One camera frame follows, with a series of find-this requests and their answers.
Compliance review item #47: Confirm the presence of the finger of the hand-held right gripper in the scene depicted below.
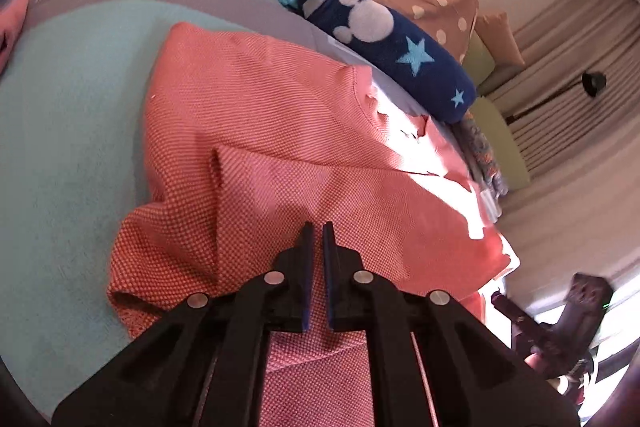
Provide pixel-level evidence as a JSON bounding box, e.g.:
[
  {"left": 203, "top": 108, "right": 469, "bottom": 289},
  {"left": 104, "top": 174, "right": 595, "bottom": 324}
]
[{"left": 491, "top": 291, "right": 547, "bottom": 349}]

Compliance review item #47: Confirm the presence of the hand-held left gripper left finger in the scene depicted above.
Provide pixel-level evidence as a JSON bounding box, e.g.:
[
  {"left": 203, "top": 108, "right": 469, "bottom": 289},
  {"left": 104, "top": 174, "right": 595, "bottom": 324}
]
[{"left": 52, "top": 223, "right": 315, "bottom": 427}]

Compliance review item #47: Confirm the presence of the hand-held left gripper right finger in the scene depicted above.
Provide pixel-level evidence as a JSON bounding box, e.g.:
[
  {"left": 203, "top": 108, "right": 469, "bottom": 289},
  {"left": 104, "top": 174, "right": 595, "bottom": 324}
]
[{"left": 323, "top": 222, "right": 581, "bottom": 427}]

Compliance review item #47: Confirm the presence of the coral pink knit shirt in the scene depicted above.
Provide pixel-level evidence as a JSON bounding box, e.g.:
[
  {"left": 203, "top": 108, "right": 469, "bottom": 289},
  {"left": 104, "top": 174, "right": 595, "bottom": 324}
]
[{"left": 106, "top": 22, "right": 513, "bottom": 427}]

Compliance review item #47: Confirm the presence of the floral patterned cloth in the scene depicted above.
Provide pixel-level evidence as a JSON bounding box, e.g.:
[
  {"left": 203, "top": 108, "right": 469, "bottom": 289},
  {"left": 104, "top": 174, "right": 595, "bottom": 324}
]
[{"left": 457, "top": 114, "right": 510, "bottom": 198}]

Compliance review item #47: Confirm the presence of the bright green pillow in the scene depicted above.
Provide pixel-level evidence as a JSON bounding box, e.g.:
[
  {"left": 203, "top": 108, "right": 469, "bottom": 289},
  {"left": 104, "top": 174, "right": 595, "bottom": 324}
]
[{"left": 470, "top": 97, "right": 531, "bottom": 190}]

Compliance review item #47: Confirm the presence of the beige pleated curtain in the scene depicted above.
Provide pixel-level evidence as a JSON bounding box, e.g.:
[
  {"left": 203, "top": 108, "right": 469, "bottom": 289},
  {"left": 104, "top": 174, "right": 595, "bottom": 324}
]
[{"left": 487, "top": 0, "right": 640, "bottom": 218}]

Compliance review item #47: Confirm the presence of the black lamp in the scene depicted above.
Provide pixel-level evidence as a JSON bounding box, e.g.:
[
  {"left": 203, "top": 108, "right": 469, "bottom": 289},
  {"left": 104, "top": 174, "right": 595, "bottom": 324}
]
[{"left": 505, "top": 72, "right": 608, "bottom": 125}]

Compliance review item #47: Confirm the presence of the navy star print rolled blanket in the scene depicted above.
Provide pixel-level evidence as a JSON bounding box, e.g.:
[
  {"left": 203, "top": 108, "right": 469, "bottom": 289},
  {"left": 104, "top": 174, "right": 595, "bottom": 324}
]
[{"left": 271, "top": 0, "right": 477, "bottom": 124}]

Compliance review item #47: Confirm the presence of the pale green pillow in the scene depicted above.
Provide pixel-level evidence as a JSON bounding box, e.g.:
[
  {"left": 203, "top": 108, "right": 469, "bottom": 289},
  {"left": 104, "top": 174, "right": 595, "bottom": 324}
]
[{"left": 462, "top": 32, "right": 496, "bottom": 88}]

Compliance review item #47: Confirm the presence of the teal and grey blanket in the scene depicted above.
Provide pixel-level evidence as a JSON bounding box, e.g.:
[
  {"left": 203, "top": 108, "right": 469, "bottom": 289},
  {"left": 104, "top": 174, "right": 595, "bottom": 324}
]
[{"left": 0, "top": 0, "right": 501, "bottom": 418}]

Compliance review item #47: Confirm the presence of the beige pillow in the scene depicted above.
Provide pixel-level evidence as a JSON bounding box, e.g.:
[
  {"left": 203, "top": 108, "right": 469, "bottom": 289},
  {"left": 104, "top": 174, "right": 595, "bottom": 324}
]
[{"left": 475, "top": 9, "right": 526, "bottom": 68}]

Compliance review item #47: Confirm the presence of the pink cloth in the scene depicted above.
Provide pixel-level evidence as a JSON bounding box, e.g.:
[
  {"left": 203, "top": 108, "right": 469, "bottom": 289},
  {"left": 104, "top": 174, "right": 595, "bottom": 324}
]
[{"left": 0, "top": 0, "right": 31, "bottom": 72}]

